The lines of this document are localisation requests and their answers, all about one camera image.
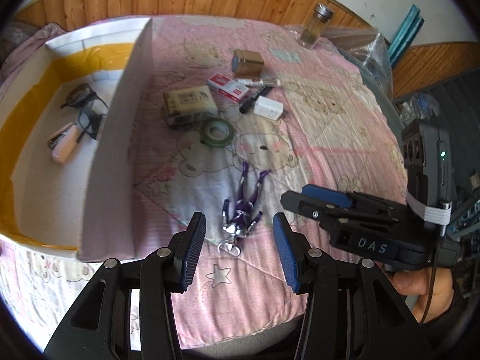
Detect green tape roll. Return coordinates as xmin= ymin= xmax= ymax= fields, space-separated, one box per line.
xmin=199 ymin=118 xmax=234 ymax=148

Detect gold tissue pack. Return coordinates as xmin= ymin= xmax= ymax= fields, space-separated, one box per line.
xmin=163 ymin=85 xmax=218 ymax=126

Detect right hand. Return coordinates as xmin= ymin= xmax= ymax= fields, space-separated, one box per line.
xmin=389 ymin=267 xmax=455 ymax=323

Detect purple action figure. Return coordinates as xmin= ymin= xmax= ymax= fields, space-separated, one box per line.
xmin=217 ymin=161 xmax=270 ymax=258

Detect white plug adapter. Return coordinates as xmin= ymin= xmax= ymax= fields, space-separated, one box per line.
xmin=253 ymin=96 xmax=283 ymax=121

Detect black marker pen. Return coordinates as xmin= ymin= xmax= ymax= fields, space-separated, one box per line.
xmin=239 ymin=86 xmax=273 ymax=115

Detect pink bear quilt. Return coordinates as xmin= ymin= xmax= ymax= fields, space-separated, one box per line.
xmin=1 ymin=16 xmax=407 ymax=353

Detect small white tube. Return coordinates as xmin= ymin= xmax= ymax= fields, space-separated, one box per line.
xmin=237 ymin=77 xmax=281 ymax=88

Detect red white staples box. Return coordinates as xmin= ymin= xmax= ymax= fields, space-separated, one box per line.
xmin=207 ymin=73 xmax=249 ymax=103

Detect bubble wrap bag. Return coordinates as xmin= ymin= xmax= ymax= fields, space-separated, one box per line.
xmin=323 ymin=26 xmax=393 ymax=100

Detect glass jar metal lid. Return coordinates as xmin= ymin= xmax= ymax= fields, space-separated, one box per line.
xmin=298 ymin=3 xmax=334 ymax=49

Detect pink stapler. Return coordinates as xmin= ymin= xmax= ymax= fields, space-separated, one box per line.
xmin=47 ymin=123 xmax=80 ymax=164

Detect white cardboard box yellow tape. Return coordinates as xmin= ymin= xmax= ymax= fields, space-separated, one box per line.
xmin=1 ymin=17 xmax=153 ymax=262

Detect teal boards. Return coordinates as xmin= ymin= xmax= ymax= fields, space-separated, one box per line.
xmin=387 ymin=4 xmax=425 ymax=68

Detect black safety glasses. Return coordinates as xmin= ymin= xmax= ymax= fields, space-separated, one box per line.
xmin=60 ymin=83 xmax=109 ymax=143

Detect black cable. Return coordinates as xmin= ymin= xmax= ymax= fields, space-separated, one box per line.
xmin=419 ymin=232 xmax=445 ymax=325

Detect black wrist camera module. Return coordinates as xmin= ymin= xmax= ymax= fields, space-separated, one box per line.
xmin=402 ymin=119 xmax=453 ymax=227

